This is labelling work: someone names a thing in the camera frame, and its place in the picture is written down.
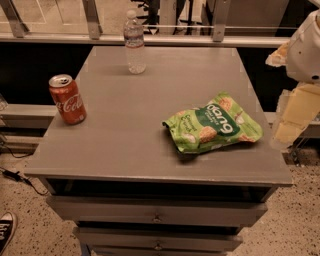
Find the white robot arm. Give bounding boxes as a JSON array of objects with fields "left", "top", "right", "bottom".
[{"left": 266, "top": 10, "right": 320, "bottom": 150}]

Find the green rice chip bag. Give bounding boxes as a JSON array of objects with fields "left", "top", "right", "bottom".
[{"left": 163, "top": 92, "right": 263, "bottom": 154}]

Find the grey drawer cabinet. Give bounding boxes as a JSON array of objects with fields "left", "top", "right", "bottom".
[{"left": 26, "top": 46, "right": 292, "bottom": 256}]

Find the clear plastic water bottle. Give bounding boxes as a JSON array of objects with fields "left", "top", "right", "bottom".
[{"left": 123, "top": 10, "right": 146, "bottom": 74}]

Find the red coca-cola can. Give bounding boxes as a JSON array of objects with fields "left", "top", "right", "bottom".
[{"left": 49, "top": 74, "right": 87, "bottom": 125}]

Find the black white sneaker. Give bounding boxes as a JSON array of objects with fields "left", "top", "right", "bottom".
[{"left": 0, "top": 212, "right": 17, "bottom": 256}]

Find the black power cable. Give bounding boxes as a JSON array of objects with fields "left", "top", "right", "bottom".
[{"left": 0, "top": 139, "right": 50, "bottom": 197}]

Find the metal railing frame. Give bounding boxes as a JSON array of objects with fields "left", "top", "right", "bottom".
[{"left": 0, "top": 0, "right": 297, "bottom": 48}]

